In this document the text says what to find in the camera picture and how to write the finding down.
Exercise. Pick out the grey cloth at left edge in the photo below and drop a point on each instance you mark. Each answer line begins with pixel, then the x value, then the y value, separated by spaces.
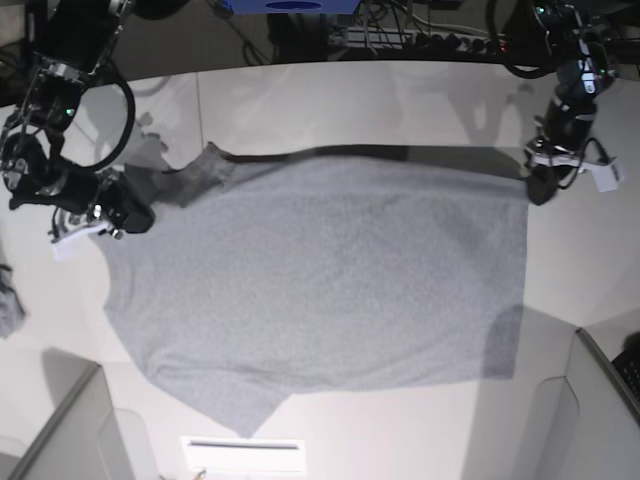
pixel 13 314

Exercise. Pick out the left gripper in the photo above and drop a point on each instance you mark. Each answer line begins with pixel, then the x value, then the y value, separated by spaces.
pixel 561 134

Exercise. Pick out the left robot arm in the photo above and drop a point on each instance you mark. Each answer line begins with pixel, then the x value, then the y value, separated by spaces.
pixel 576 54

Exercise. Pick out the blue box at top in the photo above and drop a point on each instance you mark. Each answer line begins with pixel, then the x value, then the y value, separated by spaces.
pixel 243 7

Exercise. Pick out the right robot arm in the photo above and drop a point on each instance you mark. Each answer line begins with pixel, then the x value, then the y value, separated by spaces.
pixel 72 55

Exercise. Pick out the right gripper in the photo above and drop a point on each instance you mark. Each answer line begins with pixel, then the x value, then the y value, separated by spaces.
pixel 106 200

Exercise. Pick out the grey T-shirt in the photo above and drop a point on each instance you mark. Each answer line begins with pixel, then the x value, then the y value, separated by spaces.
pixel 259 282

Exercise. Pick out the grey partition right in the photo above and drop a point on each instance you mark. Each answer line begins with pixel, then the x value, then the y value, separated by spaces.
pixel 583 424

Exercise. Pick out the black keyboard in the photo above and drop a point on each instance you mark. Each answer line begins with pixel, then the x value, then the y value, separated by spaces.
pixel 627 365

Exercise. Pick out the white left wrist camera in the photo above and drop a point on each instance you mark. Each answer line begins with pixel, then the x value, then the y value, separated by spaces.
pixel 607 173

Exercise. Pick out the black power strip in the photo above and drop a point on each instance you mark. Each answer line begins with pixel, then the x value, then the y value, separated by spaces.
pixel 452 43

